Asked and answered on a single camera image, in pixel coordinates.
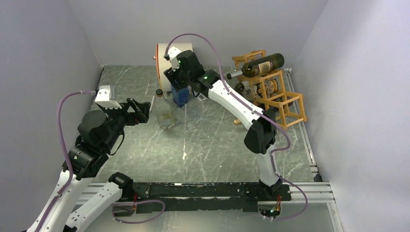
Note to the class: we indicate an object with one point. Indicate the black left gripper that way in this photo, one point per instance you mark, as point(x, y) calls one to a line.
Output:
point(142, 109)

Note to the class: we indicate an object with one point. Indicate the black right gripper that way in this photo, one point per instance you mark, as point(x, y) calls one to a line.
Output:
point(172, 77)

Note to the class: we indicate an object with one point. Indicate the blue rectangular box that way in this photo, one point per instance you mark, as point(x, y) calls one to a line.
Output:
point(181, 97)

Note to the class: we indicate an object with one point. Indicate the large clear glass bottle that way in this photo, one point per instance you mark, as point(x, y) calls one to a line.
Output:
point(163, 111)

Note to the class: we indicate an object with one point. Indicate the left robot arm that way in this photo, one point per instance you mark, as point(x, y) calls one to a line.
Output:
point(99, 130)

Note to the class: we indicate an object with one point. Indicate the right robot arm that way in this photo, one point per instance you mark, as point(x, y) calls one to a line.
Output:
point(261, 136)

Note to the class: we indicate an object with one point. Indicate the dark green lower wine bottle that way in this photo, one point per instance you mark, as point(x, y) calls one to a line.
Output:
point(245, 89)

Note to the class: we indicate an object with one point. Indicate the brown bottle with gold cap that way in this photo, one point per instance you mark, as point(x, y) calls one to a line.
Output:
point(237, 122)

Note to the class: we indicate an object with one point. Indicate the dark green labelled wine bottle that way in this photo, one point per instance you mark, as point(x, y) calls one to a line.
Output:
point(258, 67)

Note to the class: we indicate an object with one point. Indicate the wooden wine rack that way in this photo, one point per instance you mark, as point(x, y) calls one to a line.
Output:
point(271, 93)

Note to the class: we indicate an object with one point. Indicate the cream cylindrical drum box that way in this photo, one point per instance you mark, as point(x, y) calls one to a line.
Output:
point(162, 64)

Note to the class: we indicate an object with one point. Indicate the white packaged card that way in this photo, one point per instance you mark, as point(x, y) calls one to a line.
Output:
point(201, 97)

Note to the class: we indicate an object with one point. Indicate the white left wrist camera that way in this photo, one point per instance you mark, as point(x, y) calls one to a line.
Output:
point(105, 97)

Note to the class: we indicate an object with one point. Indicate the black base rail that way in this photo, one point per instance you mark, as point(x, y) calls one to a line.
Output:
point(244, 196)

